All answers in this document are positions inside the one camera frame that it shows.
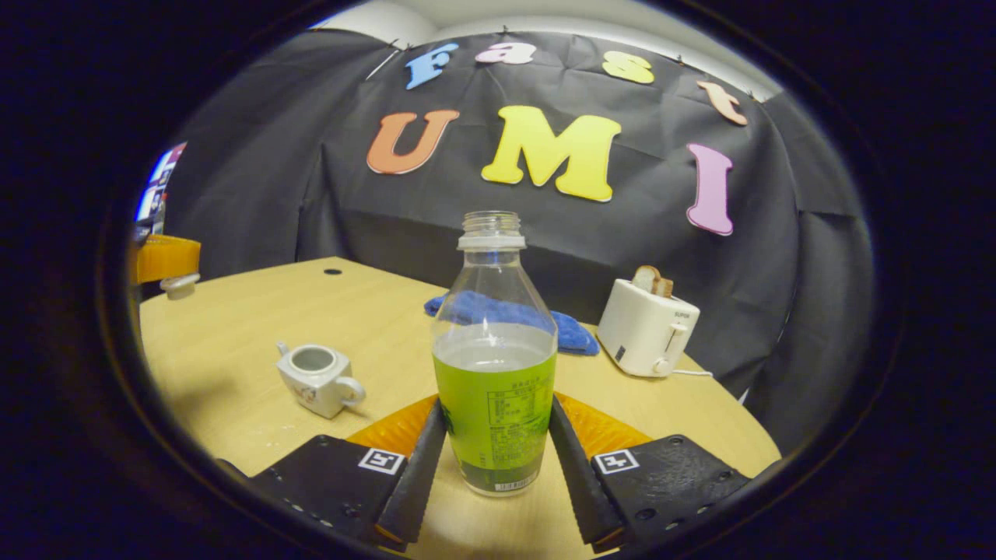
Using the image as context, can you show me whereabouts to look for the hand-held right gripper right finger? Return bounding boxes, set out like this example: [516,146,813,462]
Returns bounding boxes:
[549,393,752,555]

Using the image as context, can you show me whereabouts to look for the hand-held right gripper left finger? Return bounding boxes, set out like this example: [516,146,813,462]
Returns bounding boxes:
[249,394,447,553]

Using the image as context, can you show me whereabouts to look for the white teacup lid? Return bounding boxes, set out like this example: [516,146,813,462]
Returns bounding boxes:
[160,273,201,301]

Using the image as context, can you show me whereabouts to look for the green label water bottle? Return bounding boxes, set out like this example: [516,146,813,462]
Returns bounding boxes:
[432,211,559,497]

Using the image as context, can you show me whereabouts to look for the computer monitor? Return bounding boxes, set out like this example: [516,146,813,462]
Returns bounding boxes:
[135,142,188,228]

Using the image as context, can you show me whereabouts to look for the blue towel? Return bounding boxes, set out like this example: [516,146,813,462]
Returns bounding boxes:
[424,291,601,357]

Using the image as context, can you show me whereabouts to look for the white toaster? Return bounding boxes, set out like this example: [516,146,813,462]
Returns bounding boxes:
[597,278,701,379]

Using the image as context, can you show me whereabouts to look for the bread slice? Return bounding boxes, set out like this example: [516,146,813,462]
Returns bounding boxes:
[631,265,675,299]

